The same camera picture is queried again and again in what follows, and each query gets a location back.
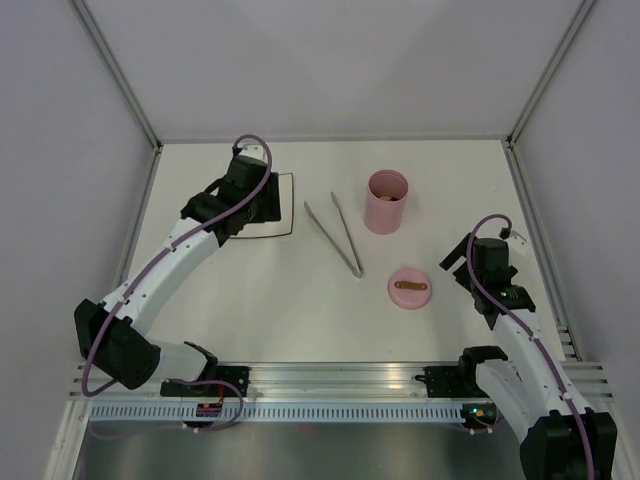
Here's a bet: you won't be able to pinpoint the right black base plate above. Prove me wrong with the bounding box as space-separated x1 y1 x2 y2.
413 366 488 399

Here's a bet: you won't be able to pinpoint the aluminium front rail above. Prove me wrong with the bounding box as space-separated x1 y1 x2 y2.
92 360 613 403

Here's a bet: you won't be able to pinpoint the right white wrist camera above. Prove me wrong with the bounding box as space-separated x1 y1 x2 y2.
499 227 529 257

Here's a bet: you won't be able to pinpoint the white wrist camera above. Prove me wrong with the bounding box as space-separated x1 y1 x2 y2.
499 227 529 257
232 143 267 163

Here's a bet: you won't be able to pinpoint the right aluminium frame post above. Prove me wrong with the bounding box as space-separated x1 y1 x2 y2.
503 0 599 149

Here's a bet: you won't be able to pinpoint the pink cylindrical lunch box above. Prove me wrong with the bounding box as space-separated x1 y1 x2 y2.
364 170 409 235

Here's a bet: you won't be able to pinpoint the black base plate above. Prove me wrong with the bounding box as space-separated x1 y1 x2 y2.
413 366 488 399
160 365 251 398

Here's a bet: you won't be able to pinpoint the white square plate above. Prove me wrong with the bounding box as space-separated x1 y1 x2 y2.
236 173 294 239

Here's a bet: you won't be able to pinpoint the pink lid with brown handle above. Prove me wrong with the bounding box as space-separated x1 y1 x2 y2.
387 268 433 311

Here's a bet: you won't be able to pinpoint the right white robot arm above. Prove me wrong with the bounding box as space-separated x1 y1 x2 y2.
440 234 618 479

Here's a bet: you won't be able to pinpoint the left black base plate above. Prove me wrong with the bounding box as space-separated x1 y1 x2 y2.
160 365 251 398

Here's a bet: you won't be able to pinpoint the metal tongs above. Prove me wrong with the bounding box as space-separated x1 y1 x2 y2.
303 191 365 278

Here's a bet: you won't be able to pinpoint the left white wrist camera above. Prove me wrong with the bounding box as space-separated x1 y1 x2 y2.
232 143 267 163

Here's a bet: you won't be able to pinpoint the white slotted cable duct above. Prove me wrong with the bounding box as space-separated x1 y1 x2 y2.
90 402 495 423

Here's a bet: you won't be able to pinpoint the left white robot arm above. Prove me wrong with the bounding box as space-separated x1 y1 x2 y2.
74 152 282 396

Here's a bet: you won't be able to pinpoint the aluminium frame post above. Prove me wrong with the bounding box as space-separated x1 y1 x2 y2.
503 0 599 149
68 0 162 153

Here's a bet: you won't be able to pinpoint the left aluminium frame post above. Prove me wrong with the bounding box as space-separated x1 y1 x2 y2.
68 0 162 153

